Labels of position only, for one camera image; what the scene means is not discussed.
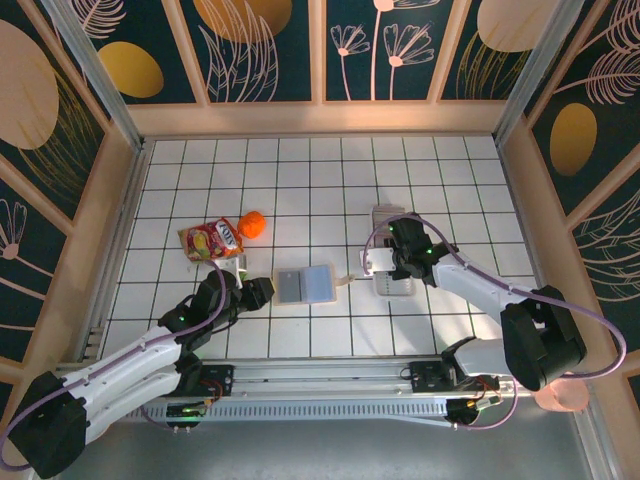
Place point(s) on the striped card stack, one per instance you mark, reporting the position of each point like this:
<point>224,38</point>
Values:
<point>395,291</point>

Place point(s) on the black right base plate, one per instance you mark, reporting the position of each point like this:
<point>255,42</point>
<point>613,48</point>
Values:
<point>425,377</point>

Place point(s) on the red snack bag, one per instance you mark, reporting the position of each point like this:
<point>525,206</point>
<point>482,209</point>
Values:
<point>210,242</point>

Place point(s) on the aluminium frame post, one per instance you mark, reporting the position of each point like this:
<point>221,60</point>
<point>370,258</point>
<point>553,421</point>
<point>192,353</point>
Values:
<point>534,75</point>
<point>102,85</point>

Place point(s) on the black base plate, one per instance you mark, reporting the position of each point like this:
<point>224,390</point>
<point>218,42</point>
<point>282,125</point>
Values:
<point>425,377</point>
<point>220,380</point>

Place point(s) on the pink plastic cup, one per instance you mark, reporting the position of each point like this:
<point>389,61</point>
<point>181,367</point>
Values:
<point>565,401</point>

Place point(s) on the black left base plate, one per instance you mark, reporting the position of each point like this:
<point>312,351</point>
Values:
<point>220,380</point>

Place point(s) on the grey credit card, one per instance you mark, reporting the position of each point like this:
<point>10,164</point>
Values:
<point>290,286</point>

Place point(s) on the orange ball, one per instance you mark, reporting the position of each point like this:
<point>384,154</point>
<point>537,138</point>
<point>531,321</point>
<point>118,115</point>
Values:
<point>251,224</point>

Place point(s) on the aluminium mounting rail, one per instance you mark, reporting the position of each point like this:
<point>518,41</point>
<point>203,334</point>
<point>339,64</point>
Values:
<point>320,380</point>

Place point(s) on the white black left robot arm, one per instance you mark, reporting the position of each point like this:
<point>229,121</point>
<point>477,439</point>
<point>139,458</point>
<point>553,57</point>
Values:
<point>130,370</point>

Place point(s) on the beige card holder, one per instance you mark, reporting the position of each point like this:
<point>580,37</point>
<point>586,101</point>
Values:
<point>320,285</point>

